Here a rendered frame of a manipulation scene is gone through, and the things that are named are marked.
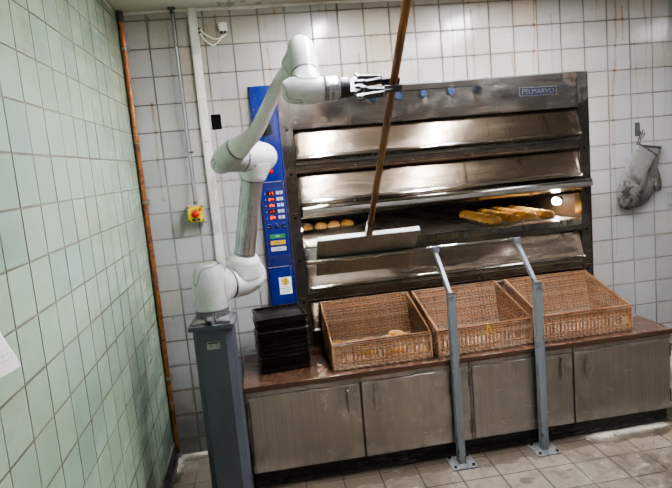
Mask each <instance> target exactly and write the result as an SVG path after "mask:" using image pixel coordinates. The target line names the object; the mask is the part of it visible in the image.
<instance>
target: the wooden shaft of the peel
mask: <svg viewBox="0 0 672 488"><path fill-rule="evenodd" d="M411 2H412V0H402V6H401V12H400V19H399V25H398V32H397V38H396V44H395V51H394V57H393V63H392V70H391V76H390V83H389V85H391V84H397V83H398V77H399V71H400V65H401V60H402V54H403V48H404V42H405V36H406V31H407V25H408V19H409V13H410V7H411ZM395 94H396V92H389V93H388V95H387V102H386V108H385V114H384V121H383V127H382V133H381V140H380V146H379V153H378V159H377V165H376V172H375V178H374V184H373V191H372V197H371V204H370V210H369V216H368V225H373V222H374V217H375V211H376V205H377V199H378V193H379V187H380V182H381V176H382V170H383V164H384V158H385V153H386V147H387V141H388V135H389V129H390V124H391V118H392V112H393V106H394V100H395Z"/></svg>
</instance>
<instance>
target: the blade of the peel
mask: <svg viewBox="0 0 672 488"><path fill-rule="evenodd" d="M419 232H420V228H419V226H414V227H405V228H396V229H387V230H378V231H373V234H372V235H368V236H366V232H360V233H351V234H341V235H332V236H323V237H317V258H326V257H335V256H344V255H352V254H361V253H370V252H379V251H388V250H397V249H406V248H415V246H416V242H417V239H418V236H419ZM412 256H413V253H410V254H401V255H392V256H383V257H375V258H366V259H357V260H348V261H339V262H331V263H322V264H316V276H321V275H330V274H338V273H347V272H355V271H363V270H372V269H380V268H389V267H397V266H405V265H410V263H411V259H412Z"/></svg>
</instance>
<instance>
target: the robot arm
mask: <svg viewBox="0 0 672 488"><path fill-rule="evenodd" d="M281 65H282V67H281V68H280V70H279V71H278V73H277V74H276V76H275V77H274V79H273V81H272V83H271V85H270V87H269V89H268V91H267V93H266V95H265V97H264V99H263V101H262V104H261V106H260V108H259V110H258V112H257V114H256V116H255V118H254V120H253V122H252V124H251V125H250V127H249V128H248V129H247V130H246V131H244V132H243V133H241V134H239V135H237V136H235V137H233V138H231V139H229V140H228V141H226V142H224V143H223V144H222V145H221V146H220V147H218V148H217V149H216V151H215V152H214V153H213V155H212V157H211V160H210V162H211V163H210V165H211V168H212V170H213V171H215V172H216V173H218V174H225V173H228V172H238V173H239V177H240V178H241V185H240V196H239V206H238V217H237V228H236V239H235V249H234V252H233V253H232V254H230V256H229V258H228V261H227V263H226V265H225V268H224V266H223V265H222V264H221V263H219V262H216V261H206V262H202V263H200V264H198V265H197V267H196V268H195V269H194V272H193V276H192V295H193V302H194V306H195V316H196V318H195V320H194V322H192V323H191V327H199V326H212V325H216V324H228V323H231V318H232V315H234V311H229V306H228V301H230V300H231V299H233V298H238V297H242V296H245V295H248V294H250V293H253V292H255V291H256V290H258V289H259V288H260V287H261V286H262V285H263V284H264V283H265V281H266V270H265V267H264V266H263V264H262V263H261V262H260V258H259V257H258V255H257V254H256V253H255V250H256V240H257V231H258V221H259V212H260V203H261V193H262V184H263V181H265V179H266V178H267V175H268V173H269V171H270V169H271V168H273V167H274V165H275V164H276V162H277V152H276V150H275V149H274V147H273V146H271V145H269V144H267V143H264V142H261V141H259V140H260V138H261V137H262V135H263V134H264V132H265V130H266V128H267V126H268V124H269V122H270V119H271V117H272V115H273V112H274V110H275V108H276V105H277V103H278V101H279V98H280V96H281V94H283V98H284V100H285V101H286V102H287V103H290V104H298V105H309V104H317V103H319V102H323V101H336V100H339V97H340V98H349V97H350V96H357V97H358V98H359V101H363V100H365V99H373V98H380V97H383V96H384V93H389V92H397V91H402V86H403V85H402V84H399V83H400V77H398V83H397V84H391V85H389V83H390V78H389V77H387V78H382V76H381V75H380V76H379V74H358V73H354V76H353V78H351V79H349V78H348V77H342V78H339V79H338V77H337V76H324V77H320V75H319V71H318V58H317V53H316V49H315V46H314V44H313V42H312V41H311V39H309V38H308V37H306V36H304V35H296V36H294V37H292V38H291V40H290V41H289V44H288V47H287V50H286V53H285V55H284V57H283V59H282V61H281ZM375 77H376V78H375ZM377 84H381V85H382V86H384V87H375V86H371V85H377Z"/></svg>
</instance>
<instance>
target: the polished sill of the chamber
mask: <svg viewBox="0 0 672 488"><path fill-rule="evenodd" d="M574 225H582V219H581V218H570V219H561V220H552V221H543V222H534V223H525V224H516V225H506V226H497V227H488V228H479V229H470V230H461V231H452V232H443V233H434V234H424V235H419V236H418V239H417V242H416V243H422V242H431V241H440V240H449V239H458V238H467V237H475V236H484V235H493V234H502V233H511V232H520V231H529V230H538V229H547V228H556V227H565V226H574ZM314 254H317V246H315V247H306V248H304V255H314Z"/></svg>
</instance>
